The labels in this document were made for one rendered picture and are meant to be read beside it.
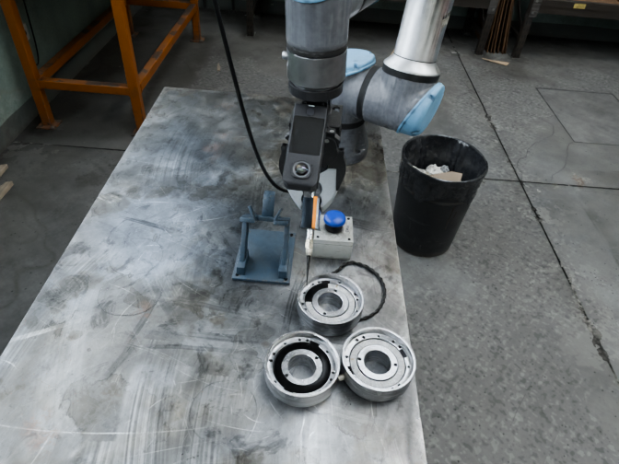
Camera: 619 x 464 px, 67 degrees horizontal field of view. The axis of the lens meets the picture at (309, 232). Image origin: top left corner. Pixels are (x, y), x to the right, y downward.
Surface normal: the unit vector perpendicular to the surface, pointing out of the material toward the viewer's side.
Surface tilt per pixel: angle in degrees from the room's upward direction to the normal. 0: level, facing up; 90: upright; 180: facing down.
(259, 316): 0
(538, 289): 0
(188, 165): 0
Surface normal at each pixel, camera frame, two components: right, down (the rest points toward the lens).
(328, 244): -0.04, 0.67
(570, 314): 0.07, -0.74
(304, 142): -0.01, -0.25
